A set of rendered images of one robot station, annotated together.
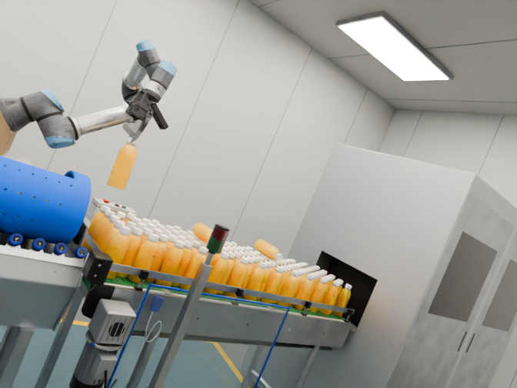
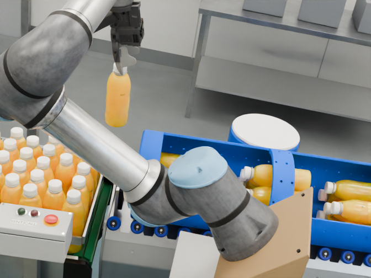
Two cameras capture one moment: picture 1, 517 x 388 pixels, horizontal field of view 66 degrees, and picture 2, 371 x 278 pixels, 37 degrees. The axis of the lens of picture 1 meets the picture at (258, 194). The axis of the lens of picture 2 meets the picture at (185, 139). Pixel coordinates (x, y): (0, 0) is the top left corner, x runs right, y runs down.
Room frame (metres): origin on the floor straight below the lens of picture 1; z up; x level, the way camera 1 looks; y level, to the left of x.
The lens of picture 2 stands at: (2.63, 1.58, 2.10)
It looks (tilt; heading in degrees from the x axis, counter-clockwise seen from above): 31 degrees down; 216
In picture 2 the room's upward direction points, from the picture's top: 10 degrees clockwise
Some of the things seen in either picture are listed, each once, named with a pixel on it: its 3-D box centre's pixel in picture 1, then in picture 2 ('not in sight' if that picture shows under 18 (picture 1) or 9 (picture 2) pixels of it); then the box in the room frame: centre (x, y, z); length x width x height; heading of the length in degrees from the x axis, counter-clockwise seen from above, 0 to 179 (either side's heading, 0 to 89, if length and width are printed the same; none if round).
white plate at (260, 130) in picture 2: not in sight; (265, 131); (0.85, 0.69, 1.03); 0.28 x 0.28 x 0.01
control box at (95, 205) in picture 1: (111, 214); (32, 232); (1.93, 0.62, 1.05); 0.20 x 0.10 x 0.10; 129
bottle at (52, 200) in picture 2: not in sight; (54, 212); (1.79, 0.54, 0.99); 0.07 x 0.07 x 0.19
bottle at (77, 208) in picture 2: (97, 229); (72, 222); (1.78, 0.61, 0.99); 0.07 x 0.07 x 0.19
